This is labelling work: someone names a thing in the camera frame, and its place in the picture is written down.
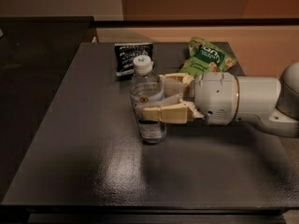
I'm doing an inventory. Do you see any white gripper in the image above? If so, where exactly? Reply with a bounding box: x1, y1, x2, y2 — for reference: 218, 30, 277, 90
135, 72, 238, 125

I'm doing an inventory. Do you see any blue plastic water bottle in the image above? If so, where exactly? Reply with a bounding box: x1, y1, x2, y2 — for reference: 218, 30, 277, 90
130, 55, 166, 144

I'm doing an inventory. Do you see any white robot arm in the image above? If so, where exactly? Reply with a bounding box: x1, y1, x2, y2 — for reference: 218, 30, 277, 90
135, 63, 299, 137

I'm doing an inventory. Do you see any green snack bag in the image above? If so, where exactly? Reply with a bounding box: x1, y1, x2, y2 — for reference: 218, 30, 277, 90
179, 36, 237, 77

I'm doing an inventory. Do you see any dark blue snack bag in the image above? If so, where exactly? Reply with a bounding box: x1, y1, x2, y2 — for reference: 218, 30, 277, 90
114, 42, 153, 78

